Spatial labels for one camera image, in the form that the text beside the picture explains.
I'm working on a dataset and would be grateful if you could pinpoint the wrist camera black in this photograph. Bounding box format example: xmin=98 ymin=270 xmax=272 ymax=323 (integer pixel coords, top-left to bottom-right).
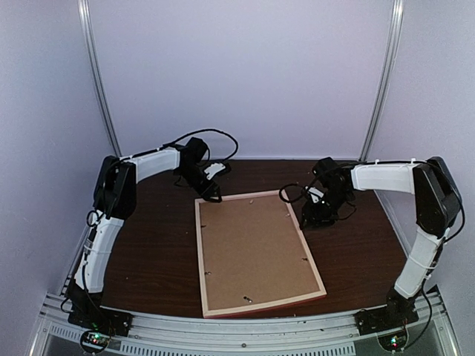
xmin=312 ymin=157 xmax=339 ymax=177
xmin=184 ymin=136 xmax=231 ymax=181

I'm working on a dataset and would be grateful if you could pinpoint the left aluminium corner post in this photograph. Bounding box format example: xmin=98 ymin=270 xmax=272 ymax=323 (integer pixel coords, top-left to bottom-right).
xmin=77 ymin=0 xmax=122 ymax=156

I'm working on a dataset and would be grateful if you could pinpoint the left camera cable black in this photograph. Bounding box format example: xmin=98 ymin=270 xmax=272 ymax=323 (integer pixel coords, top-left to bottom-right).
xmin=160 ymin=128 xmax=239 ymax=163

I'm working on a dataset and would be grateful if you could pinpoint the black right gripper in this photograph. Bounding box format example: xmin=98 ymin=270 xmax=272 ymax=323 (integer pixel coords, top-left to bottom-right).
xmin=301 ymin=187 xmax=353 ymax=229

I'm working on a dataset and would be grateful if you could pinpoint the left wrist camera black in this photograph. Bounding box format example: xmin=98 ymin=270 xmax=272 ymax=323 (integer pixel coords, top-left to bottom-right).
xmin=184 ymin=136 xmax=231 ymax=181

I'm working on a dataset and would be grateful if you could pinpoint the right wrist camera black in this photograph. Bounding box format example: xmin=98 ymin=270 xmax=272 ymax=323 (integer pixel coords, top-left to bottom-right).
xmin=312 ymin=157 xmax=339 ymax=177

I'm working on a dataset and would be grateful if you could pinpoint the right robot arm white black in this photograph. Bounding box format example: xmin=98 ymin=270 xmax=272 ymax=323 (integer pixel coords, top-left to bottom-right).
xmin=301 ymin=156 xmax=465 ymax=328

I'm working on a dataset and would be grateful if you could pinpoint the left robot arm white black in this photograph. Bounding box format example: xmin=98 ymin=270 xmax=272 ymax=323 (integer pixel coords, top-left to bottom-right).
xmin=68 ymin=137 xmax=228 ymax=329

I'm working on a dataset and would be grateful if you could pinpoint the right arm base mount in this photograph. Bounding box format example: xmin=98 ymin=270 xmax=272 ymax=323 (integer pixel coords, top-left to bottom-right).
xmin=354 ymin=289 xmax=419 ymax=335

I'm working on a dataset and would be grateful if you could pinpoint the left controller board with leds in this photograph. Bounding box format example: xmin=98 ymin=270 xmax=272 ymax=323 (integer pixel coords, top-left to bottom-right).
xmin=79 ymin=330 xmax=111 ymax=354

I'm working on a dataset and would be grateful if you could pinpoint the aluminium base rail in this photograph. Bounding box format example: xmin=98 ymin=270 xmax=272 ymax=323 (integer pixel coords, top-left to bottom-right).
xmin=26 ymin=291 xmax=461 ymax=355

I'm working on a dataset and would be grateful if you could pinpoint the light wood picture frame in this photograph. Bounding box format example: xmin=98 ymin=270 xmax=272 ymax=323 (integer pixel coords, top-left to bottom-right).
xmin=194 ymin=188 xmax=327 ymax=319

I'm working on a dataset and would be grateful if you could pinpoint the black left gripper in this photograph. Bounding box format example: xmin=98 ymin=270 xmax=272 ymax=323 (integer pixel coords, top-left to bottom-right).
xmin=178 ymin=165 xmax=223 ymax=203

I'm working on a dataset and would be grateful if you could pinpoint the right camera cable black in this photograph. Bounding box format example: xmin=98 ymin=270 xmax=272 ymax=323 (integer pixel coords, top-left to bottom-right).
xmin=278 ymin=182 xmax=311 ymax=204

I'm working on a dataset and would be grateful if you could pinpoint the aluminium corner post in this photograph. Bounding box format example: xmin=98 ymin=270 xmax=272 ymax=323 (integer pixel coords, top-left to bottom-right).
xmin=77 ymin=0 xmax=122 ymax=156
xmin=358 ymin=0 xmax=404 ymax=161

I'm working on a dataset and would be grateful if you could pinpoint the camera cable black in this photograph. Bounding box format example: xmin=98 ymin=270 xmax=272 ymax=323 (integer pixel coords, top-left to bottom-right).
xmin=278 ymin=182 xmax=311 ymax=204
xmin=160 ymin=128 xmax=239 ymax=163

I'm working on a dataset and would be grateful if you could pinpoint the brown backing board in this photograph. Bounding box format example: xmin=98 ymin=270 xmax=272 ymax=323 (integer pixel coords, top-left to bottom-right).
xmin=200 ymin=194 xmax=321 ymax=311

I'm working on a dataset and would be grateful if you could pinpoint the right controller board with leds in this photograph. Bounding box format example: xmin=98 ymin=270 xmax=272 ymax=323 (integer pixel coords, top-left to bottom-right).
xmin=378 ymin=329 xmax=408 ymax=353

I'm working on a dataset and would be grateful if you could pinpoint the right aluminium corner post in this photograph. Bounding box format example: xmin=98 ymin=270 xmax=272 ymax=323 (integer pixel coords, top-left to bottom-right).
xmin=358 ymin=0 xmax=404 ymax=161

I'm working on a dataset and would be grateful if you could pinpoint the controller board with leds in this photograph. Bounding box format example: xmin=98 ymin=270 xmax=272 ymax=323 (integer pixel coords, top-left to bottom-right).
xmin=79 ymin=330 xmax=111 ymax=354
xmin=378 ymin=329 xmax=408 ymax=353

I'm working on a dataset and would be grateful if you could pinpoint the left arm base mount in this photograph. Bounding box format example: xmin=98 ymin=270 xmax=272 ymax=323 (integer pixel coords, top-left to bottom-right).
xmin=68 ymin=298 xmax=133 ymax=337

